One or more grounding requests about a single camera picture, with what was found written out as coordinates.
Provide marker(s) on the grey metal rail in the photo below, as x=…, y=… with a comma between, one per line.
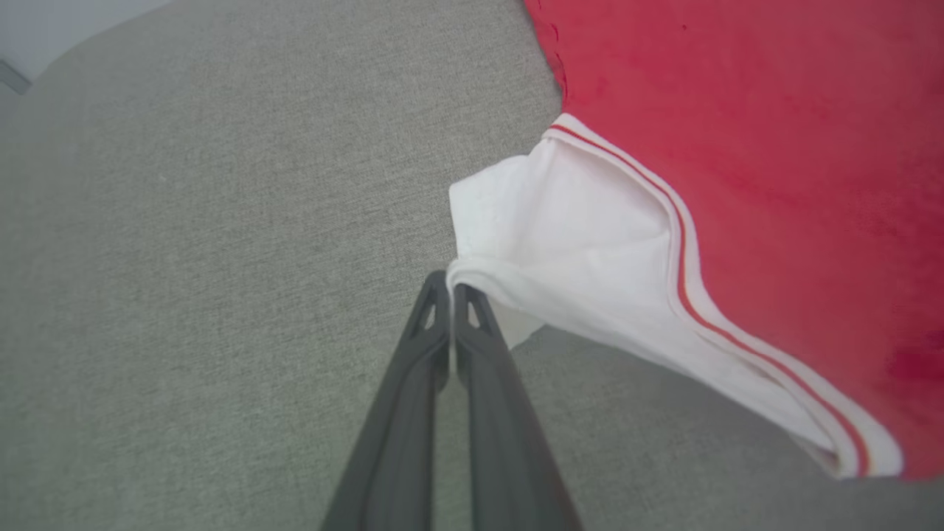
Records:
x=13, y=76

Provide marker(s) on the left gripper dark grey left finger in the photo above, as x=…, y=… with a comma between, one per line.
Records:
x=402, y=428

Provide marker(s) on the red and white garment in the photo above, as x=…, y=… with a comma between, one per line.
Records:
x=774, y=184

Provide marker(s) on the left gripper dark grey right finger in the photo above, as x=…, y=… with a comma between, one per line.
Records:
x=501, y=435

